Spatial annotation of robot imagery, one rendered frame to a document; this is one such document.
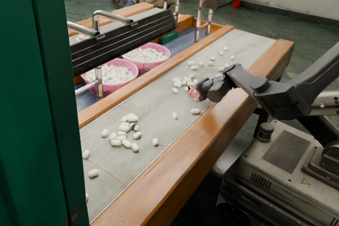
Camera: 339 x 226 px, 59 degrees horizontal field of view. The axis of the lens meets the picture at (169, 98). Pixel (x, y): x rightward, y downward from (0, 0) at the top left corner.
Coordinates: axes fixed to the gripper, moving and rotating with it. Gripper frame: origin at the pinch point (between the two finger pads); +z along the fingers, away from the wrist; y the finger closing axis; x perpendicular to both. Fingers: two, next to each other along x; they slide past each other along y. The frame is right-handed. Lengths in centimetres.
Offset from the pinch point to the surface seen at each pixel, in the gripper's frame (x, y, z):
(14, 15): -29, 87, -56
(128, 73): -20.1, 0.3, 26.7
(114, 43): -30, 37, -13
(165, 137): 5.6, 28.3, -3.3
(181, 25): -32, -82, 41
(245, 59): 4, -57, -3
